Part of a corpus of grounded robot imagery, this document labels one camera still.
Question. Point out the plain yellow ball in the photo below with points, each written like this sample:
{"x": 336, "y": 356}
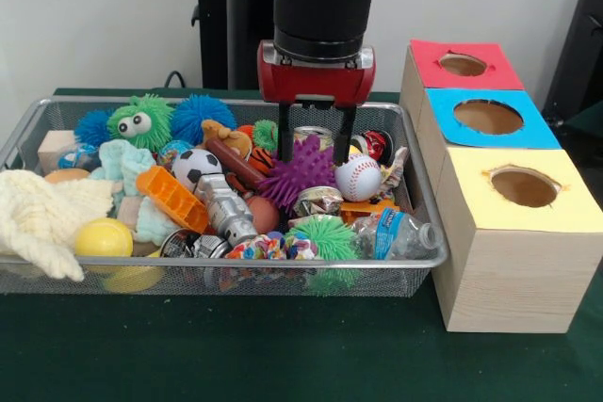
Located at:
{"x": 104, "y": 237}

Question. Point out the dark green table cloth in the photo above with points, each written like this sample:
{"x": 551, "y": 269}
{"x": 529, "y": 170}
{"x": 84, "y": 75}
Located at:
{"x": 236, "y": 355}

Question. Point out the large blue spiky ball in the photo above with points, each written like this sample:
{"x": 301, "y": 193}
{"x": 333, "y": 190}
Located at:
{"x": 203, "y": 115}

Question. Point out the green fuzzy monster toy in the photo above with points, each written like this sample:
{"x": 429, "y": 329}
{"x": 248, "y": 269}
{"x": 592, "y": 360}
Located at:
{"x": 139, "y": 121}

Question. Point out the green spiky ball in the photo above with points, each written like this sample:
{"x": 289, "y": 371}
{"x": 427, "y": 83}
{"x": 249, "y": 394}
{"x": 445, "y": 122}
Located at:
{"x": 325, "y": 237}

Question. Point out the white baseball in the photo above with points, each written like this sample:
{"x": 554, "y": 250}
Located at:
{"x": 358, "y": 178}

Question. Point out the orange plastic grid block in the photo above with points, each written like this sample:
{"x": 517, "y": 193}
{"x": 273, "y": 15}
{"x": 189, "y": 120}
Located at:
{"x": 171, "y": 198}

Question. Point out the crushed plastic water bottle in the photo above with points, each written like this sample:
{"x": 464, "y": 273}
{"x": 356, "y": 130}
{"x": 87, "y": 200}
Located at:
{"x": 400, "y": 234}

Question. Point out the purple spiky ball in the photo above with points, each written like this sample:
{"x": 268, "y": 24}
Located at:
{"x": 301, "y": 176}

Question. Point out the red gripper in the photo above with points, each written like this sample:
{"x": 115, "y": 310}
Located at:
{"x": 316, "y": 84}

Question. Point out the clear shallow bin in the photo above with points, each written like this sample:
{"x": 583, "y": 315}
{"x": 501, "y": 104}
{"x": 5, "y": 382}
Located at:
{"x": 57, "y": 275}

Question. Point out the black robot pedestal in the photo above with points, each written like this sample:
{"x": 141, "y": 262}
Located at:
{"x": 236, "y": 25}

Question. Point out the cream knitted cloth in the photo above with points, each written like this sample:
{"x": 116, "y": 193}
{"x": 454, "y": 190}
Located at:
{"x": 42, "y": 218}

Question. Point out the small soccer ball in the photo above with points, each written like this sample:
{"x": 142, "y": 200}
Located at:
{"x": 195, "y": 167}

